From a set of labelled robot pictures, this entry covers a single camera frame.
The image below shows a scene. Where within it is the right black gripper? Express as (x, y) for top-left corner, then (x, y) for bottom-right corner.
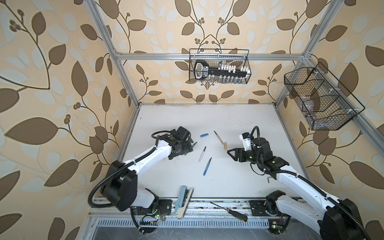
(227, 147), (262, 166)

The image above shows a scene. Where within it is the pink white pen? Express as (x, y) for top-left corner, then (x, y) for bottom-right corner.
(198, 146), (207, 163)

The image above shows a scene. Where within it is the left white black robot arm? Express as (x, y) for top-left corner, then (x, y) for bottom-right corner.
(88, 127), (194, 212)

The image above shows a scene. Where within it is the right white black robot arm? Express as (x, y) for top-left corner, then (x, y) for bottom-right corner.
(227, 126), (371, 240)

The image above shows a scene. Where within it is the tan pen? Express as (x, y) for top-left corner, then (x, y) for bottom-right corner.
(214, 131), (225, 145)

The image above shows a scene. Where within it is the blue pen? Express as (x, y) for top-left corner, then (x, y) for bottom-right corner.
(203, 158), (212, 176)

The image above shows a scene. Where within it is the light blue stapler tool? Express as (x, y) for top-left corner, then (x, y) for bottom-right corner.
(174, 186), (194, 219)

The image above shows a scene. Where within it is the black socket tool set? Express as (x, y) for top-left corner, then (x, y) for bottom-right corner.
(190, 60), (252, 81)

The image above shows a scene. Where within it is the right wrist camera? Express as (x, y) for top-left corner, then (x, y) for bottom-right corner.
(239, 133), (252, 151)

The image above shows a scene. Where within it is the black handled screwdriver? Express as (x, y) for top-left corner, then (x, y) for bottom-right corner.
(210, 202), (248, 223)

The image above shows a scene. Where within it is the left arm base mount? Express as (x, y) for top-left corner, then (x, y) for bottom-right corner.
(130, 199), (172, 235)

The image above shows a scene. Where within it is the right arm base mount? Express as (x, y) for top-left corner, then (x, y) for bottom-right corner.
(249, 190), (291, 235)

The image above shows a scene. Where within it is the center black wire basket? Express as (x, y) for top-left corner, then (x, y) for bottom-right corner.
(189, 48), (252, 85)

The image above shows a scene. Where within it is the black wire basket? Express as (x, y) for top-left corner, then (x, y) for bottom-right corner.
(284, 62), (366, 131)
(189, 48), (252, 85)

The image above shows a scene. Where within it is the right black wire basket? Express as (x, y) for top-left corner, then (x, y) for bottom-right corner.
(284, 62), (366, 131)

